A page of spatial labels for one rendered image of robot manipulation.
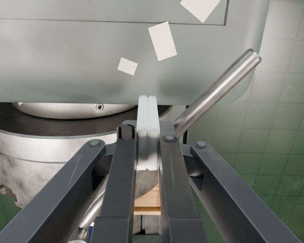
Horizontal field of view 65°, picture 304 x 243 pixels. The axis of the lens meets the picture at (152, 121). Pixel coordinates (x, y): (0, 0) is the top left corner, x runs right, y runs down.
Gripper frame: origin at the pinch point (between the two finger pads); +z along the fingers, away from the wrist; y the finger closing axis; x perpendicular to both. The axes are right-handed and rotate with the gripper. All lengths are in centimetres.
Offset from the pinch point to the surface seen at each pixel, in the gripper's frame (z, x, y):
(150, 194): 43, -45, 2
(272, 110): 132, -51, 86
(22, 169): 8.2, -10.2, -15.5
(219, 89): -1.1, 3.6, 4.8
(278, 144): 133, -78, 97
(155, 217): 45, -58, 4
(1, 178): 10.4, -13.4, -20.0
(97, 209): 1.3, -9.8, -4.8
